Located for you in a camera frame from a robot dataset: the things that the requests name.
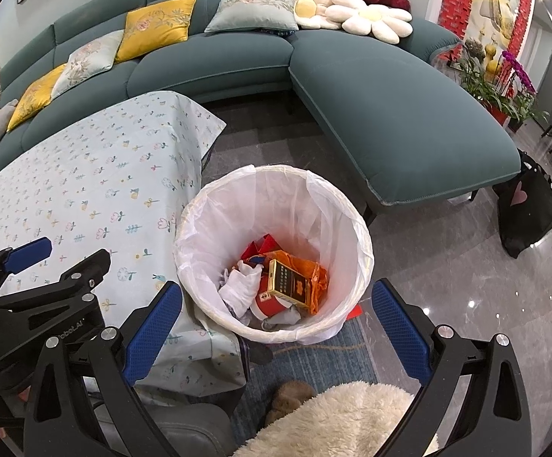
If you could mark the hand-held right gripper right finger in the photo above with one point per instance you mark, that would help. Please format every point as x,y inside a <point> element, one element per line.
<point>399,328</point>

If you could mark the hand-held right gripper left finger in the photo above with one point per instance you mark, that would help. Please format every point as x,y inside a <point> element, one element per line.
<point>154,331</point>

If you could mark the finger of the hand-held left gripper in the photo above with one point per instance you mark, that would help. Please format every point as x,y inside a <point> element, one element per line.
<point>90,266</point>
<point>28,252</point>

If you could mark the white tissue paper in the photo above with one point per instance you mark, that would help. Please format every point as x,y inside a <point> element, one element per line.
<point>240,288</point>

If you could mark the orange plastic bag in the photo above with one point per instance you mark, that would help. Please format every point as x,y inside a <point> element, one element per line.
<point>316,273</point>

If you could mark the red paper cup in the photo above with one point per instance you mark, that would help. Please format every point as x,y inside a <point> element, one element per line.
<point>269,301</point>

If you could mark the gold cigarette box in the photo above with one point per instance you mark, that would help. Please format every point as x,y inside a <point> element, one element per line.
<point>288,283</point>

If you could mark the bin with white liner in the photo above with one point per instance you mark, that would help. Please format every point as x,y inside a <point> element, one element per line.
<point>304,209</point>

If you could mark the red paper scrap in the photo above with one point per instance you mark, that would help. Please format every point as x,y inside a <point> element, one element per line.
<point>354,312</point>

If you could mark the blue rug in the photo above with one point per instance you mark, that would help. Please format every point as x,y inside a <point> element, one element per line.
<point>333,357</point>

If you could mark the light blue floral tablecloth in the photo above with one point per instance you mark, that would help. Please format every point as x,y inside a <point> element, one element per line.
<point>90,176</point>

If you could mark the grey leather seat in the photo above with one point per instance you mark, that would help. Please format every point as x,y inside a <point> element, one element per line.
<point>185,431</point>

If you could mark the brown fluffy slipper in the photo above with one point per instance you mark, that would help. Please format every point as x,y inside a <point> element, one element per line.
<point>288,400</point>

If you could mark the black bag with pink heart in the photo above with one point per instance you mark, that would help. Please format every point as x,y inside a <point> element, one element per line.
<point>528,214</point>

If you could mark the light blue floral cushion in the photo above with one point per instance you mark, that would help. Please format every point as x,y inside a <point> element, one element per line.
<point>88,62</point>
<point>252,12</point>

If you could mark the teal corner sofa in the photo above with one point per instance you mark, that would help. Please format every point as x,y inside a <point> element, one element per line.
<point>390,119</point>

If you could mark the large yellow embroidered cushion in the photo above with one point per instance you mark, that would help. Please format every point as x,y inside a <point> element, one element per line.
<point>157,26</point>

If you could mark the green potted plant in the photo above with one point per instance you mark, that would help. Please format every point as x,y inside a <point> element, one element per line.
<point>490,90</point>

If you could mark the purple orchid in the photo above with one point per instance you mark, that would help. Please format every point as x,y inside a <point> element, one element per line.
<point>518,71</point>

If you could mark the yellow gourd ornament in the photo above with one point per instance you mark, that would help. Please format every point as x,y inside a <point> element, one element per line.
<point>492,59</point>

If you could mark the red bordered wall hanging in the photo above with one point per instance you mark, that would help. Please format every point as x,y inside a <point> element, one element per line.
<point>485,4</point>

